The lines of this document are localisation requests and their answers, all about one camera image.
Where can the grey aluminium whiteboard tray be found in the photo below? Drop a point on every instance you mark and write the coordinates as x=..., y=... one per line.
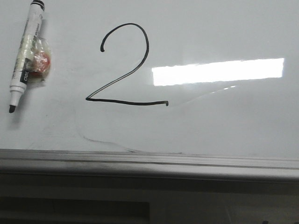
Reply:
x=148, y=165

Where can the white whiteboard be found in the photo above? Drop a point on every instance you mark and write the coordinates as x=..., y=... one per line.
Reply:
x=208, y=77

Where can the red magnet taped to marker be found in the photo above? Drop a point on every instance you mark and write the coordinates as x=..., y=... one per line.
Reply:
x=40, y=67

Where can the white whiteboard marker black tip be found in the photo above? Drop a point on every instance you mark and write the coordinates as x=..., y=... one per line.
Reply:
x=25, y=56

